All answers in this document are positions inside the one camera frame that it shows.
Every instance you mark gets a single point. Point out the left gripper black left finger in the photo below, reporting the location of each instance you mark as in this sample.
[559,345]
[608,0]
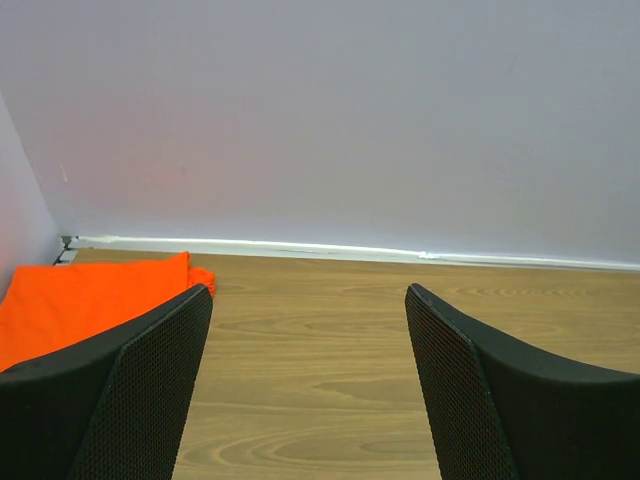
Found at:
[113,406]

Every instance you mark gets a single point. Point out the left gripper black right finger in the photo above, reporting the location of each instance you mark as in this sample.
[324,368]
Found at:
[500,408]

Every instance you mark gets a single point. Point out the folded orange t-shirt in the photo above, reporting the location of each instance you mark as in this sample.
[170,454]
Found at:
[48,308]

